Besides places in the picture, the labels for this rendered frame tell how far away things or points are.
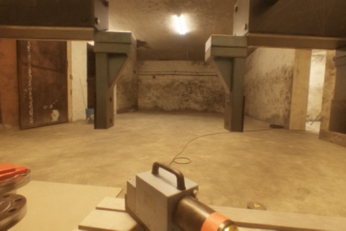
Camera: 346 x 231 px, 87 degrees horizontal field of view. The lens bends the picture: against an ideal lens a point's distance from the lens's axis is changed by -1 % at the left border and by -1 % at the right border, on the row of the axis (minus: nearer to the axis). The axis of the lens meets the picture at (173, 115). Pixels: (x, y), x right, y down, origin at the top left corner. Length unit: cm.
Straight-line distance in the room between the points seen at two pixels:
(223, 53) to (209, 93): 1055
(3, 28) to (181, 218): 56
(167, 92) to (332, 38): 1069
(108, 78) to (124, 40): 4
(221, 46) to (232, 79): 4
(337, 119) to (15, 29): 37
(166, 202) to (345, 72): 52
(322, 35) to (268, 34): 6
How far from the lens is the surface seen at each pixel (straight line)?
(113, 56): 22
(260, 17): 22
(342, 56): 30
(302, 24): 24
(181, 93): 1077
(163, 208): 64
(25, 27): 25
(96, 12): 22
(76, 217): 131
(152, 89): 1107
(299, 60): 581
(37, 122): 504
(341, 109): 29
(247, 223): 98
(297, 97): 572
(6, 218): 95
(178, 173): 64
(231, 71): 22
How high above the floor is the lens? 69
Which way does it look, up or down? 5 degrees down
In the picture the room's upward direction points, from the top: 1 degrees clockwise
